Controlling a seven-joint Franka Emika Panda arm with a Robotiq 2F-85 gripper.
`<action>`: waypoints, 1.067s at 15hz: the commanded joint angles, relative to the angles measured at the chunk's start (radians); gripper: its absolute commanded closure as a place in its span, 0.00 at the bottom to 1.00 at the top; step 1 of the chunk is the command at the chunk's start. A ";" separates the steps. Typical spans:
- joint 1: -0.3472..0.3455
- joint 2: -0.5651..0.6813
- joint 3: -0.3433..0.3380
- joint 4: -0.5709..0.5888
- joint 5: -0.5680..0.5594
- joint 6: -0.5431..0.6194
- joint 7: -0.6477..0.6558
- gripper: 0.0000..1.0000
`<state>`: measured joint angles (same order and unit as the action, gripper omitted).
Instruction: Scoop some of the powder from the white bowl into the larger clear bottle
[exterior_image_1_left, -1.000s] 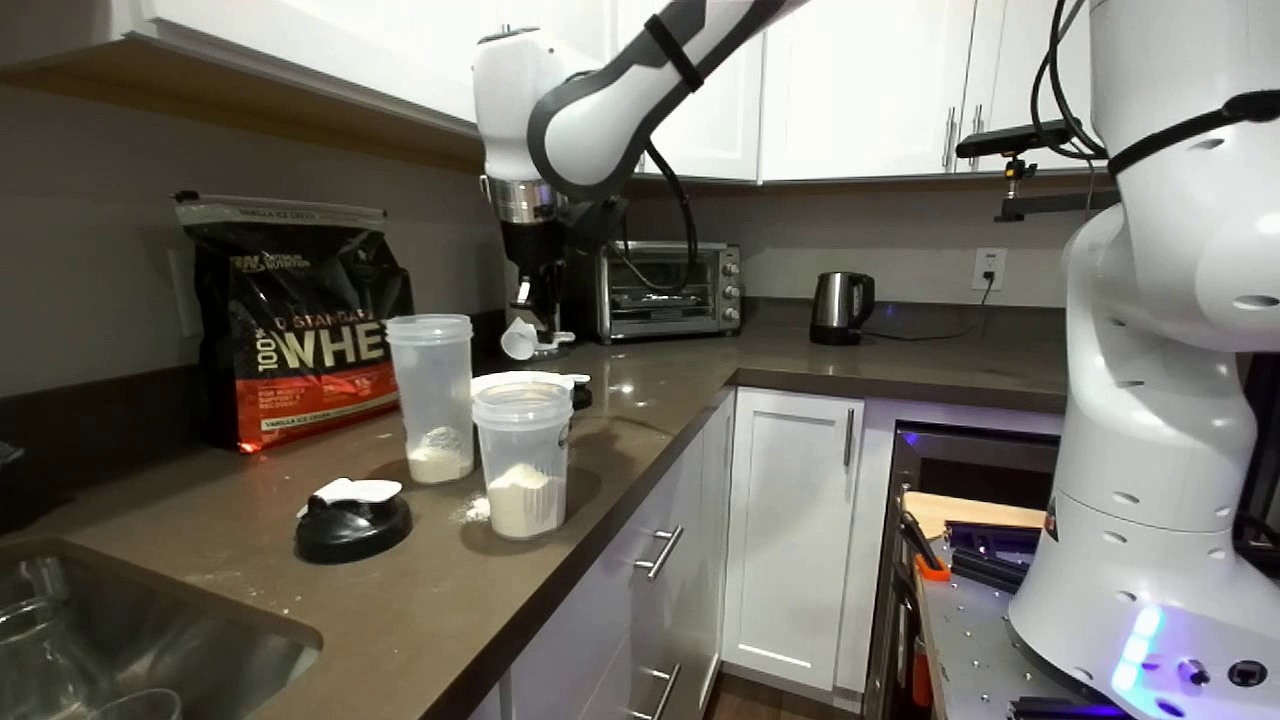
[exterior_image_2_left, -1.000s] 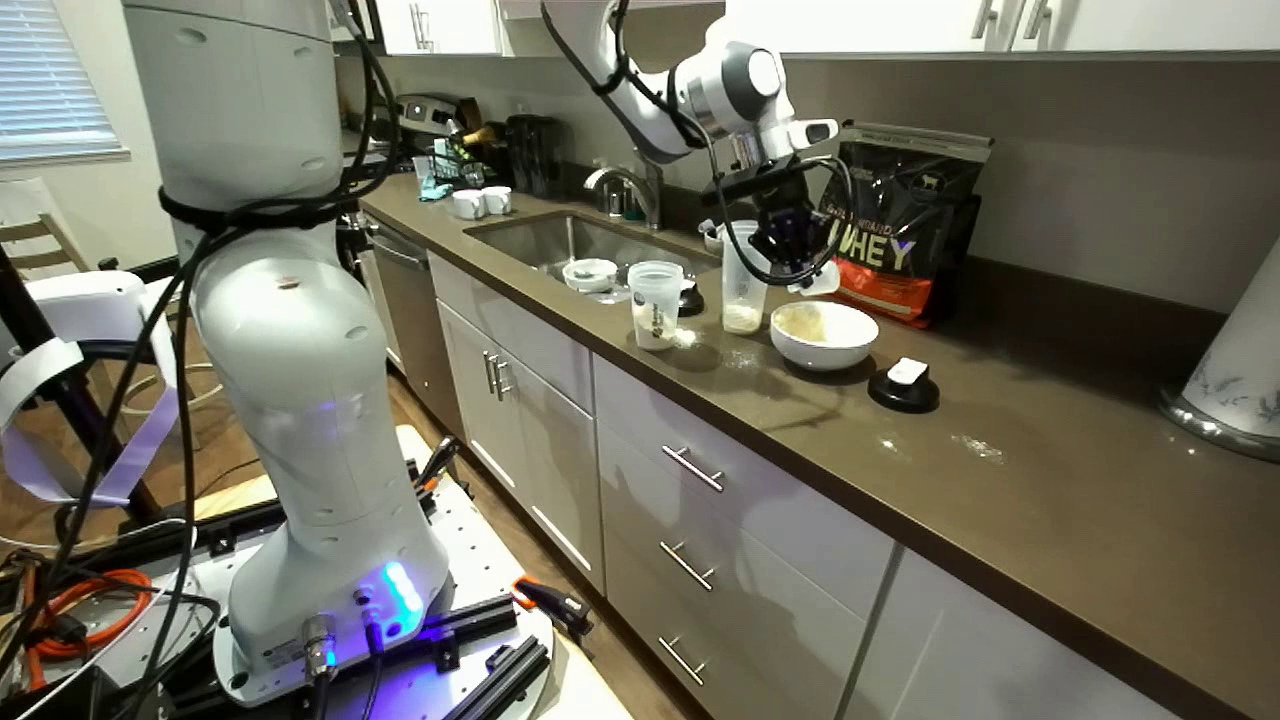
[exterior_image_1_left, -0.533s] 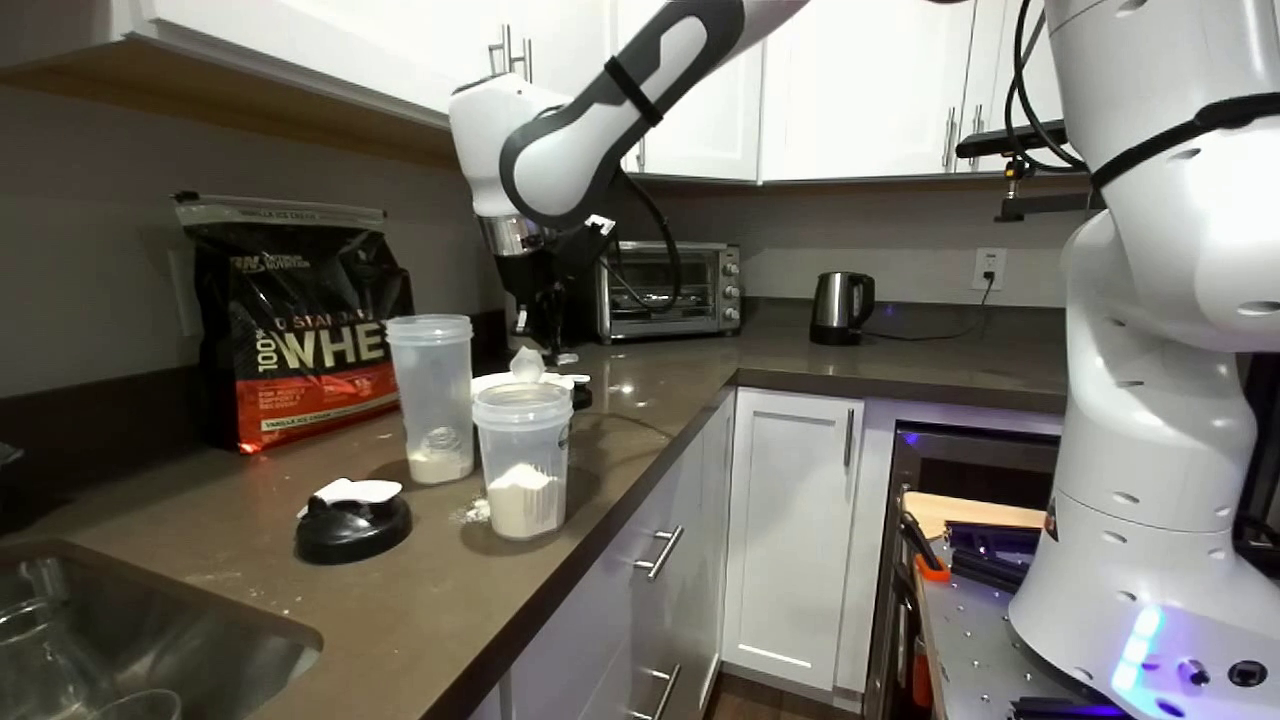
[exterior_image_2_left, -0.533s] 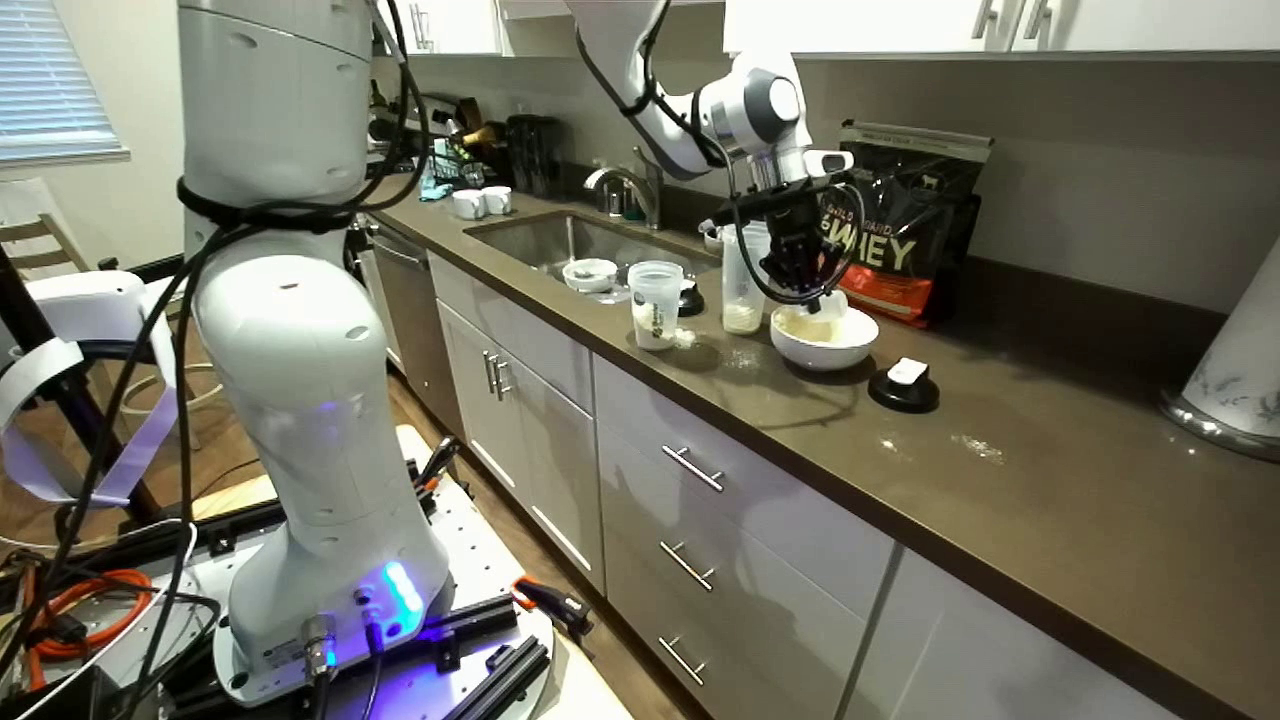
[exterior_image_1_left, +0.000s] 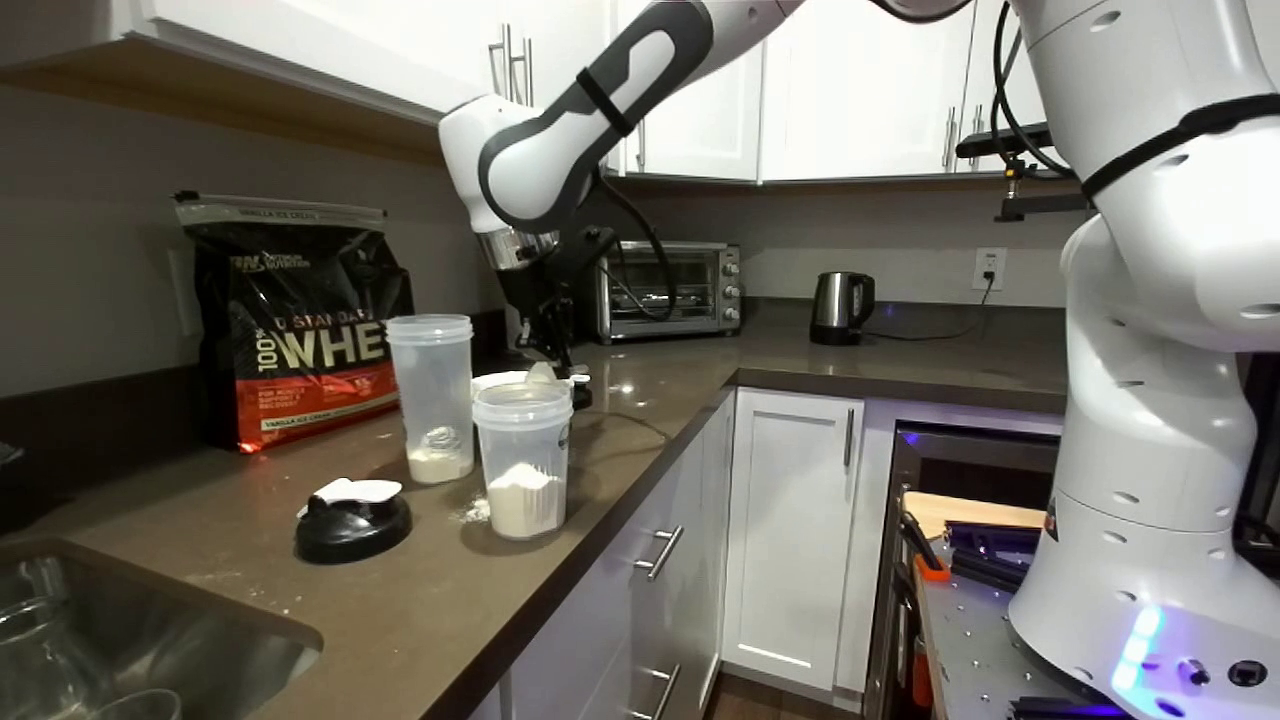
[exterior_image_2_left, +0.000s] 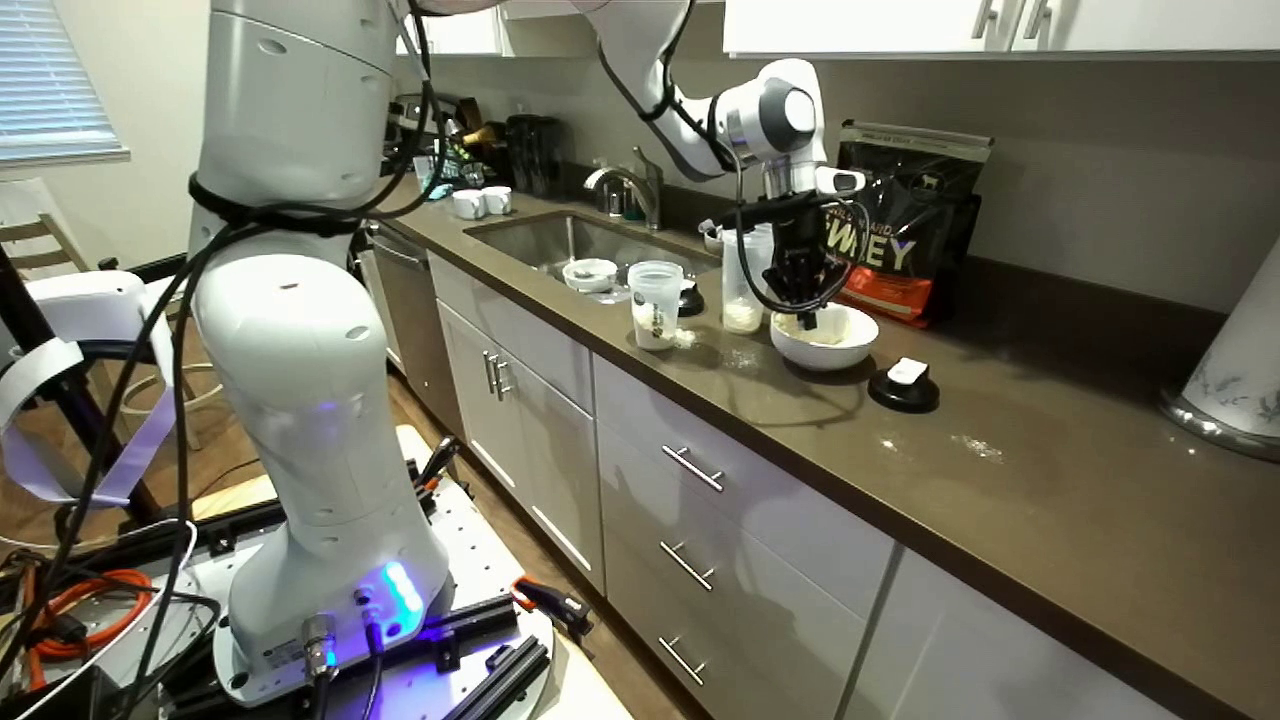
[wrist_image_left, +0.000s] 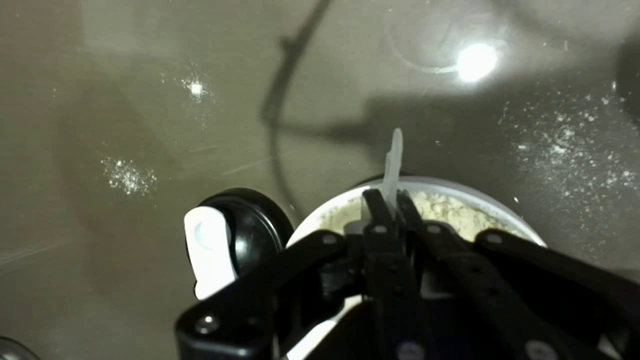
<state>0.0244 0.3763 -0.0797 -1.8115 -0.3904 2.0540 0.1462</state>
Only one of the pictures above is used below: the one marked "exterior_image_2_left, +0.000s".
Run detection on white curved chair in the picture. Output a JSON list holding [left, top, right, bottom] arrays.
[[0, 264, 190, 511]]

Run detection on orange and black tool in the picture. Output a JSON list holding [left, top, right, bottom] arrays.
[[511, 572, 595, 644]]

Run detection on white round food container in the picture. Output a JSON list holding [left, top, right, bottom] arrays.
[[558, 251, 623, 301]]

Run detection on black tripod stand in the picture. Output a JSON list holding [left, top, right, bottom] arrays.
[[0, 246, 165, 530]]

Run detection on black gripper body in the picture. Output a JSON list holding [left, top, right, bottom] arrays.
[[763, 210, 853, 289]]

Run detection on short clear shaker bottle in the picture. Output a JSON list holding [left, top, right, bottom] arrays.
[[623, 255, 691, 357]]

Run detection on white window blind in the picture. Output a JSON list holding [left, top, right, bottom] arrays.
[[0, 0, 133, 170]]

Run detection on flat cabinet drawer front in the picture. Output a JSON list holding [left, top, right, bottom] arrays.
[[595, 511, 871, 720], [590, 432, 890, 695], [588, 351, 901, 604]]

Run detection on white bowl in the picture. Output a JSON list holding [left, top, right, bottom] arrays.
[[763, 301, 882, 375]]

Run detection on black coffee maker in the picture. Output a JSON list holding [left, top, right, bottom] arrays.
[[499, 114, 571, 201]]

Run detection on built-in dishwasher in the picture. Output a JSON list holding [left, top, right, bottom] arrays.
[[355, 218, 469, 435]]

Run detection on black metal clamp bar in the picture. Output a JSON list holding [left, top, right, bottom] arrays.
[[442, 638, 554, 720], [382, 595, 521, 661]]

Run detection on black whey protein bag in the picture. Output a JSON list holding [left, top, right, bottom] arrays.
[[814, 120, 1000, 332]]

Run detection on chrome sink faucet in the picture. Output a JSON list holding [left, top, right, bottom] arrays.
[[579, 143, 668, 231]]

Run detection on black lid with white cap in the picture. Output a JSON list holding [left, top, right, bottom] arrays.
[[668, 272, 707, 321], [864, 351, 943, 418]]

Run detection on flat lower cabinet door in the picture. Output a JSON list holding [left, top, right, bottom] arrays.
[[491, 348, 607, 592], [434, 301, 521, 503], [836, 543, 1183, 720]]

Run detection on stainless steel sink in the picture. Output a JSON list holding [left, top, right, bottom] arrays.
[[462, 210, 717, 289]]

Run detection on white upper cabinet door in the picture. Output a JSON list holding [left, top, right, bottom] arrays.
[[725, 0, 1020, 60], [1013, 0, 1280, 60]]

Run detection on silver bar drawer handle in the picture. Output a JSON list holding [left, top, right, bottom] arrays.
[[653, 632, 713, 692], [655, 535, 718, 595], [660, 442, 727, 498]]

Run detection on orange cable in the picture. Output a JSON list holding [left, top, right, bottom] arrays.
[[20, 564, 166, 669]]

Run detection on white cylinder with metal base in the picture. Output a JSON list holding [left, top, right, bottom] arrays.
[[1156, 238, 1280, 468]]

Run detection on tall clear shaker bottle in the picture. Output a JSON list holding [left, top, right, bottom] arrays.
[[717, 220, 778, 342]]

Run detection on fixed sink cabinet panel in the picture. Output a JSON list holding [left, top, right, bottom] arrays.
[[422, 251, 598, 412]]

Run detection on perforated robot mounting table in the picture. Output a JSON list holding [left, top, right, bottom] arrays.
[[0, 420, 634, 720]]

